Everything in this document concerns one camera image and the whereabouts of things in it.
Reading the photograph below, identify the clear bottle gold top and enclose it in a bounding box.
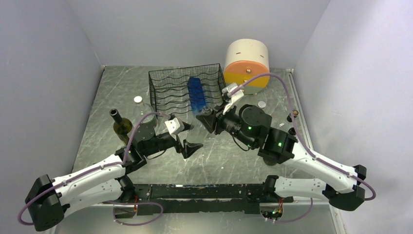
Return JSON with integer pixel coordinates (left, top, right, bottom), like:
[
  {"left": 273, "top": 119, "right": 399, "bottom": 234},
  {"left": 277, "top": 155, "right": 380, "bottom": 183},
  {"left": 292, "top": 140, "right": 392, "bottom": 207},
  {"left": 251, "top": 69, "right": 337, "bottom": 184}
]
[{"left": 278, "top": 109, "right": 299, "bottom": 127}]

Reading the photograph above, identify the blue square bottle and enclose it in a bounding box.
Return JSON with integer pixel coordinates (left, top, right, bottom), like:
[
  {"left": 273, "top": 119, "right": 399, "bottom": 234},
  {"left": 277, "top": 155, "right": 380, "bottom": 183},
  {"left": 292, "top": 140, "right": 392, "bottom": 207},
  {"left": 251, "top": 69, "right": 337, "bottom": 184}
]
[{"left": 187, "top": 77, "right": 206, "bottom": 115}]

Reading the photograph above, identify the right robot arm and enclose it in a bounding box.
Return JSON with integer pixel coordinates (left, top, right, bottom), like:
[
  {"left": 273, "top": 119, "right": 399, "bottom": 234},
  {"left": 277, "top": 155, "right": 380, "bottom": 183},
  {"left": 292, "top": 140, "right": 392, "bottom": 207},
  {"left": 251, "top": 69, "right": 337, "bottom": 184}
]
[{"left": 196, "top": 104, "right": 367, "bottom": 211}]

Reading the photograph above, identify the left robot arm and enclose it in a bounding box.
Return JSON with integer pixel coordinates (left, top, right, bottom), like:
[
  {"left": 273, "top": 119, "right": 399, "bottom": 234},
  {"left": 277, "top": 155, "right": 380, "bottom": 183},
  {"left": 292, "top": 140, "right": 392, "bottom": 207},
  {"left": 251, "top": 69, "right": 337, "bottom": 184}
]
[{"left": 18, "top": 112, "right": 203, "bottom": 232}]

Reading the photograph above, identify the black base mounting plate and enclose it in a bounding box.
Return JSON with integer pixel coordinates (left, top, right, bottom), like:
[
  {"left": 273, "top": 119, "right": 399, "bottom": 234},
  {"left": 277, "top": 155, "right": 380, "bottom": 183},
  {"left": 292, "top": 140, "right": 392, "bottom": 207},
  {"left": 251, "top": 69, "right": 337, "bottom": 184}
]
[{"left": 115, "top": 183, "right": 294, "bottom": 215}]

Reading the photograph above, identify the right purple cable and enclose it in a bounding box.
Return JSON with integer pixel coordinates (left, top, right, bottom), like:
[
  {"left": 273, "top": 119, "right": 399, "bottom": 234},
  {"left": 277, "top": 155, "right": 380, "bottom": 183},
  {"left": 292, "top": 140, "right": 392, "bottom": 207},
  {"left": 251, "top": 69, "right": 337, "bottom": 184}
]
[{"left": 227, "top": 72, "right": 377, "bottom": 201}]

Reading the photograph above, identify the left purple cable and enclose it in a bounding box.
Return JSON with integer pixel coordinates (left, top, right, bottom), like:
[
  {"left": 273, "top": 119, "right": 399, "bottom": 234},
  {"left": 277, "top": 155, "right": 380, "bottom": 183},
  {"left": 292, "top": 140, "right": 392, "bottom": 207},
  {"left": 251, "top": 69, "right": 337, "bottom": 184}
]
[{"left": 17, "top": 111, "right": 170, "bottom": 226}]

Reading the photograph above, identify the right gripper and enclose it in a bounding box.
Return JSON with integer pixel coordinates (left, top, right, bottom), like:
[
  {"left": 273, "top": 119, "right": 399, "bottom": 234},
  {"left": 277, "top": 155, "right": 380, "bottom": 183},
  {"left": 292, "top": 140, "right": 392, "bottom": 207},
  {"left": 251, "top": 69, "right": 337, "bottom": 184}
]
[{"left": 197, "top": 100, "right": 257, "bottom": 149}]

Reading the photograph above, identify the black wire wine rack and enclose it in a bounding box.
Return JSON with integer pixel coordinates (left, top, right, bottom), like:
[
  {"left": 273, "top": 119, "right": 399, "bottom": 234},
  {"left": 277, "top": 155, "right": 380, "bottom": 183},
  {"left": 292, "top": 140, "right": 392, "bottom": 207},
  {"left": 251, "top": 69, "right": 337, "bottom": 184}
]
[{"left": 148, "top": 63, "right": 225, "bottom": 114}]

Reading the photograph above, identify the clear bottle white cap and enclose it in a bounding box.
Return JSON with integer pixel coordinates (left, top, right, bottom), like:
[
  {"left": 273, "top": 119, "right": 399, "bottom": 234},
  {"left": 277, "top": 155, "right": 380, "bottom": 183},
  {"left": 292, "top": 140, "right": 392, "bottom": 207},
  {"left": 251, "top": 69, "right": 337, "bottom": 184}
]
[{"left": 133, "top": 96, "right": 156, "bottom": 125}]

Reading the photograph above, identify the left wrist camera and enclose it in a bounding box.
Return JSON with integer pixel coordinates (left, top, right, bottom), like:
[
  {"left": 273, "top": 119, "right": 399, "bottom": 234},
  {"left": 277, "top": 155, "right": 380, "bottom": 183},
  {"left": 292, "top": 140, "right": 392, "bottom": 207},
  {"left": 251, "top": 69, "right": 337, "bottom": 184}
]
[{"left": 164, "top": 117, "right": 185, "bottom": 136}]

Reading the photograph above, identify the dark green wine bottle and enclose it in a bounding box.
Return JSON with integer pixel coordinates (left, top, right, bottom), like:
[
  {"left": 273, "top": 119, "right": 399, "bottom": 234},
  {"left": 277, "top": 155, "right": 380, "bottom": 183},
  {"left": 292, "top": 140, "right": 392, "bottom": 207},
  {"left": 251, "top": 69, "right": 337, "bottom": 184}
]
[{"left": 109, "top": 109, "right": 133, "bottom": 145}]

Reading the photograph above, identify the round cream drawer cabinet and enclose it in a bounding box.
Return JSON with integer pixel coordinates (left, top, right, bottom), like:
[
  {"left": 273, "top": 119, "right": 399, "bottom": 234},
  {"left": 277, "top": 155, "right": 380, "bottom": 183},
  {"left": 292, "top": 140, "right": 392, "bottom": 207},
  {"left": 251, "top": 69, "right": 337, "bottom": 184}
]
[{"left": 223, "top": 39, "right": 270, "bottom": 86}]

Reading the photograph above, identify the green wine bottle label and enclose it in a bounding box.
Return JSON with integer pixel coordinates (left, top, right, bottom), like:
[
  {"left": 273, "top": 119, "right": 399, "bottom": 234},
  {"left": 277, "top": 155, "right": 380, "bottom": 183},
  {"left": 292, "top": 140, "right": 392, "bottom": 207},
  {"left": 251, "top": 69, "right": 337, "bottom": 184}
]
[{"left": 287, "top": 127, "right": 297, "bottom": 136}]

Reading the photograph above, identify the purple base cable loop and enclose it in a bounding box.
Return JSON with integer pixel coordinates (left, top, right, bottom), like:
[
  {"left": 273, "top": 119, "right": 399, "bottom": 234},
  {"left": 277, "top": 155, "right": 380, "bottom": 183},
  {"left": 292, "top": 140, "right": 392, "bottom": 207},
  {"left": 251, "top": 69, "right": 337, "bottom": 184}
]
[{"left": 111, "top": 200, "right": 165, "bottom": 226}]

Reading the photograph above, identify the round clear bottle silver cap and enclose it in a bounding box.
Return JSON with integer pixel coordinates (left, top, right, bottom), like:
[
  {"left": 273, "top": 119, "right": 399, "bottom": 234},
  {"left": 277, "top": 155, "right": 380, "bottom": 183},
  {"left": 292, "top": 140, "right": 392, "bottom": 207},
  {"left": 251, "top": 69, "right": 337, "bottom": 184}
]
[{"left": 258, "top": 101, "right": 266, "bottom": 109}]

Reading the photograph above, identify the clear glass bottle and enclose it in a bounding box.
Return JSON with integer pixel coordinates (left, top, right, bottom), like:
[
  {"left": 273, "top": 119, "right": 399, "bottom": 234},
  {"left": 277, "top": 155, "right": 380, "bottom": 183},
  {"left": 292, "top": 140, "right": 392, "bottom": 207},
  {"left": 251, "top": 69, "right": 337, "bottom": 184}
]
[{"left": 186, "top": 106, "right": 212, "bottom": 145}]

